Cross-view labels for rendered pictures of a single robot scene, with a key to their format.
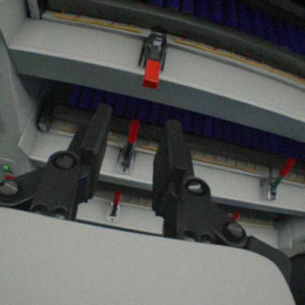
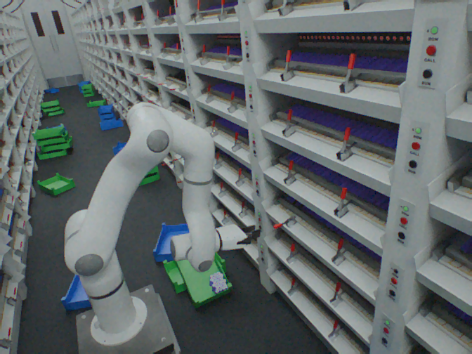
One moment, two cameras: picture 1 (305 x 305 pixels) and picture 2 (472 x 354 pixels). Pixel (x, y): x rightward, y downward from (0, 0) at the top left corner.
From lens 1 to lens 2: 1.19 m
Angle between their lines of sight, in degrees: 61
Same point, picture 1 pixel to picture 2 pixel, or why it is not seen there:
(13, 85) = (266, 220)
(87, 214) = (283, 286)
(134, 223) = (297, 302)
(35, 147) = (271, 243)
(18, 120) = (265, 230)
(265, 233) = not seen: outside the picture
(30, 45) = (269, 211)
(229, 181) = (322, 287)
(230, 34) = (312, 222)
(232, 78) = (306, 234)
